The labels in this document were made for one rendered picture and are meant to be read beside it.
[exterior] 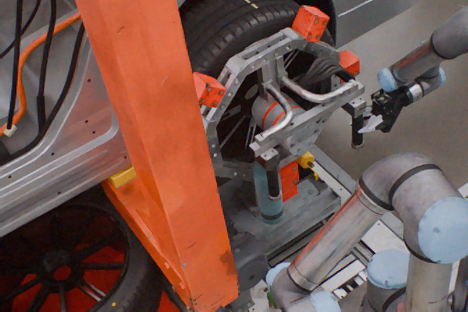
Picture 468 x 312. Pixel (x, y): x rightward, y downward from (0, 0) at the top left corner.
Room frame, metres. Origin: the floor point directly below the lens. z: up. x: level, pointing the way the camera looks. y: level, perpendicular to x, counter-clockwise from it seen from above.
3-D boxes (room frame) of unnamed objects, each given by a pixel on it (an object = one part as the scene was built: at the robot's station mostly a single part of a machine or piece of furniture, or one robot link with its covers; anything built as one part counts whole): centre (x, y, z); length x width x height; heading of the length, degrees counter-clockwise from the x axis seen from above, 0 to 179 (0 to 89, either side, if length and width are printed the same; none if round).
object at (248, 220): (1.84, -0.06, 0.32); 0.40 x 0.30 x 0.28; 117
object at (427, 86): (1.69, -0.66, 0.85); 0.11 x 0.08 x 0.09; 117
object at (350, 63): (1.84, -0.42, 0.85); 0.09 x 0.08 x 0.07; 117
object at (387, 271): (0.89, -0.32, 0.98); 0.13 x 0.12 x 0.14; 13
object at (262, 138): (1.53, -0.10, 1.03); 0.19 x 0.18 x 0.11; 27
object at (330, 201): (1.85, -0.09, 0.13); 0.50 x 0.36 x 0.10; 117
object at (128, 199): (1.55, 0.33, 0.69); 0.52 x 0.17 x 0.35; 27
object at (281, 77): (1.62, -0.28, 1.03); 0.19 x 0.18 x 0.11; 27
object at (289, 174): (1.72, -0.12, 0.48); 0.16 x 0.12 x 0.17; 27
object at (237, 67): (1.69, -0.14, 0.85); 0.54 x 0.07 x 0.54; 117
